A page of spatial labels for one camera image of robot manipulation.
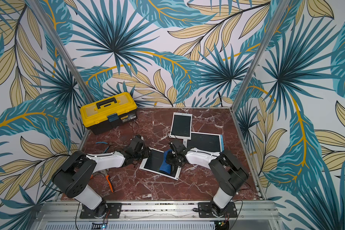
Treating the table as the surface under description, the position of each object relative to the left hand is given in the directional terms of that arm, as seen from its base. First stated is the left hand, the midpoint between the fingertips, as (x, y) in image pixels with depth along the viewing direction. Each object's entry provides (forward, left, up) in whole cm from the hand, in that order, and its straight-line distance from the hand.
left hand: (148, 155), depth 93 cm
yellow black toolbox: (+22, +27, +16) cm, 38 cm away
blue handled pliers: (+9, +32, 0) cm, 33 cm away
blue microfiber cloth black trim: (-9, -12, +3) cm, 15 cm away
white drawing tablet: (-3, -3, -4) cm, 6 cm away
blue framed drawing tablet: (+11, -44, 0) cm, 45 cm away
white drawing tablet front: (+23, -22, +1) cm, 32 cm away
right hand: (-4, -12, +1) cm, 13 cm away
